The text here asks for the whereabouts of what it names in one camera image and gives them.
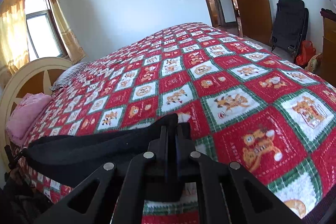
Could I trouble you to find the black pants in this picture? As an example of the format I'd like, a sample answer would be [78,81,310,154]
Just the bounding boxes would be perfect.
[20,113,193,204]

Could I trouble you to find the red patchwork bedspread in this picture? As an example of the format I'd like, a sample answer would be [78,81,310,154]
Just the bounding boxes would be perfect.
[15,21,336,224]

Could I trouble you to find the pink folded blanket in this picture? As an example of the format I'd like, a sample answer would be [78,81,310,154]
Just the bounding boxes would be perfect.
[5,93,52,146]

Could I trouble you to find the striped pillow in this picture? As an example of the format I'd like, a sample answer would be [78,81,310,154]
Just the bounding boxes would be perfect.
[50,62,89,92]

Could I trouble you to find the cream wooden headboard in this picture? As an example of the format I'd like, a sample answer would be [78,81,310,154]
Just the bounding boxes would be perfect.
[1,57,72,170]

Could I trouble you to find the yellow curtain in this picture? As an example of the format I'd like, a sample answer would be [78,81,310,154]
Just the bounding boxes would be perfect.
[49,0,86,64]
[1,0,30,75]

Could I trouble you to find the red plastic bag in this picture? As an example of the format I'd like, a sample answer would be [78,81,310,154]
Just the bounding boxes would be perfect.
[295,40,316,67]

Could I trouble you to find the wooden cabinet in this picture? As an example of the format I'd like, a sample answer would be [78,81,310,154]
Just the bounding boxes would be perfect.
[320,9,336,86]

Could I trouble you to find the window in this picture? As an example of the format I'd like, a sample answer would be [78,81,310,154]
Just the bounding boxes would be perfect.
[25,0,68,61]

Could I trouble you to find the black folding chair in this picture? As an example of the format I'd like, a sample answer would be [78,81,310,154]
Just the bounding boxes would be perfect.
[270,0,309,59]

